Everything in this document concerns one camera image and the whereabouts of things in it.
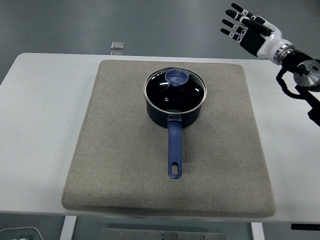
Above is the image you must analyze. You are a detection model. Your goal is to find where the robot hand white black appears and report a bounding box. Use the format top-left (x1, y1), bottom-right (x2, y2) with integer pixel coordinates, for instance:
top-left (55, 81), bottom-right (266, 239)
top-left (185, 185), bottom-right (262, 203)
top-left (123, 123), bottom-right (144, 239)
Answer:
top-left (219, 2), bottom-right (289, 60)

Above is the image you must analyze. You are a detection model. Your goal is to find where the glass pot lid blue knob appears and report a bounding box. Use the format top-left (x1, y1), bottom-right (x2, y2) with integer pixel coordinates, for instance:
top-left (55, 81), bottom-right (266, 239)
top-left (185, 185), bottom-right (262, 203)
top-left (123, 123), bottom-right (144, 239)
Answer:
top-left (143, 66), bottom-right (208, 114)

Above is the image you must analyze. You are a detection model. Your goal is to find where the beige fabric mat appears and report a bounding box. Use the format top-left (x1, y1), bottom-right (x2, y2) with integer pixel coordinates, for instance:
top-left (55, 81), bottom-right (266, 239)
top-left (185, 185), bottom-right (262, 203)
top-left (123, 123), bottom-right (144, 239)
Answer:
top-left (61, 59), bottom-right (277, 218)

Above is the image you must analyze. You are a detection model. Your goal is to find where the white table leg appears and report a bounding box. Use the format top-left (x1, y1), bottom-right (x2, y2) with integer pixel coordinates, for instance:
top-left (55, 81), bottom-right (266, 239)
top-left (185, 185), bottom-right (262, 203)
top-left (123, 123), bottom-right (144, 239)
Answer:
top-left (250, 221), bottom-right (265, 240)
top-left (59, 215), bottom-right (78, 240)

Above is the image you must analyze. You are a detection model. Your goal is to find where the dark pot with blue handle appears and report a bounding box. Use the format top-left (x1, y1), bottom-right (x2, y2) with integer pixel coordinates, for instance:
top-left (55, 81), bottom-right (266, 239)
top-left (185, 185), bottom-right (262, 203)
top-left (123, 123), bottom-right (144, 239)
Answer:
top-left (144, 84), bottom-right (208, 180)

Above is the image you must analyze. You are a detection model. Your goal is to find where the grey metal plate with screws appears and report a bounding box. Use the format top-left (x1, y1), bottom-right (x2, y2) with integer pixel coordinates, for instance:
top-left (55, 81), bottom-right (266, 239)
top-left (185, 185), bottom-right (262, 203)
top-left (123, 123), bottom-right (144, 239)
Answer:
top-left (101, 227), bottom-right (226, 240)

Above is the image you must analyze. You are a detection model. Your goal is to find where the black bar under table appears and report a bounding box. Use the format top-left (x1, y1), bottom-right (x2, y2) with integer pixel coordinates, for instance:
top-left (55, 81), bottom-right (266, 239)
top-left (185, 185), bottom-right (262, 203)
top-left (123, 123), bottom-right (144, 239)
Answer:
top-left (291, 223), bottom-right (320, 231)

